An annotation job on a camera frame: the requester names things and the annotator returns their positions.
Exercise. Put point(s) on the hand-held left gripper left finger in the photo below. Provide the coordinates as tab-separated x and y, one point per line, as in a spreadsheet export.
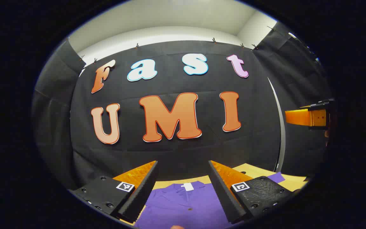
141	194

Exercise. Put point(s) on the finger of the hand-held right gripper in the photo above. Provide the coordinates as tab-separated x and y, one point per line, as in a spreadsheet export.
297	117

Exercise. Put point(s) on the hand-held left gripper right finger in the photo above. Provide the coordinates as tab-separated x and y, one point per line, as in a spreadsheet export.
222	194

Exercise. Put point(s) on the purple jacket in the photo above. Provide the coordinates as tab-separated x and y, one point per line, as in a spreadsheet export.
183	206

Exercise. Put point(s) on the black backdrop cloth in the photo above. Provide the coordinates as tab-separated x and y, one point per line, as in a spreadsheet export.
132	152

